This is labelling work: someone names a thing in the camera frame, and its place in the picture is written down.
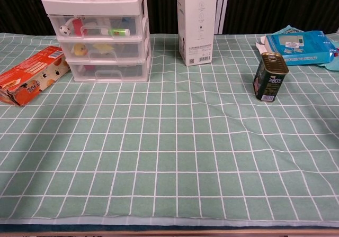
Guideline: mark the small red cylinder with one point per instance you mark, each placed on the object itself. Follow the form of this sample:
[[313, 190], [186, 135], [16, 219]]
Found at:
[[77, 28]]

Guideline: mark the green checked tablecloth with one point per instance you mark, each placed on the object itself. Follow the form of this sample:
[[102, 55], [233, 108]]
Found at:
[[169, 141]]

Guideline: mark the white frame post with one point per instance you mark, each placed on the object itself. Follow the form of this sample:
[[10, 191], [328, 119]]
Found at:
[[222, 7]]

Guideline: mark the tall white carton box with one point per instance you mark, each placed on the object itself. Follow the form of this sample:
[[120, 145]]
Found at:
[[198, 22]]

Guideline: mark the teal plastic bag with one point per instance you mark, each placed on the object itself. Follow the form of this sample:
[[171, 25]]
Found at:
[[288, 29]]

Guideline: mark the clear drawer with toys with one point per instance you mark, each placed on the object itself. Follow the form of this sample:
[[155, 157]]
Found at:
[[98, 33]]

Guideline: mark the yellow duck toy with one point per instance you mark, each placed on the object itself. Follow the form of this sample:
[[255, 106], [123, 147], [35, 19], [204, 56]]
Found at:
[[79, 49]]

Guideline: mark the orange carton box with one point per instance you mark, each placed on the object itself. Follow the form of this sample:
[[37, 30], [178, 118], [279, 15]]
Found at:
[[31, 70]]

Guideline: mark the white plastic drawer organizer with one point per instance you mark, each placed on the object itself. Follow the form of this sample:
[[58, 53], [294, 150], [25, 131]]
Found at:
[[92, 4]]

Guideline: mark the clear drawer with pink item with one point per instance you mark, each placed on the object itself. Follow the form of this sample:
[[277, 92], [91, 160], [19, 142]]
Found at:
[[132, 71]]

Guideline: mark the green and white tube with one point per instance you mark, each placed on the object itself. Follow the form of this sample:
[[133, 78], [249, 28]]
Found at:
[[119, 32]]

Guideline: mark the small soccer ball toy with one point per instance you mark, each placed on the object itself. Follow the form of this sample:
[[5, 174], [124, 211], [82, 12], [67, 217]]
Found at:
[[65, 30]]

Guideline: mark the flat blue product box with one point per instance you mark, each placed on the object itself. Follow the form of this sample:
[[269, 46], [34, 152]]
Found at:
[[299, 46]]

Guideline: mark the black curtain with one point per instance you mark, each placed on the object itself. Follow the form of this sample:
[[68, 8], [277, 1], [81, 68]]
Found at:
[[278, 4]]

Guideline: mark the yellow paper piece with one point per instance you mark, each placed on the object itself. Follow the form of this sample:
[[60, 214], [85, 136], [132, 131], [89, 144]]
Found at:
[[103, 47]]

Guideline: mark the clear drawer with duck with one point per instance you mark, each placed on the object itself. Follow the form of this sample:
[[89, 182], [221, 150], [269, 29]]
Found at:
[[127, 49]]

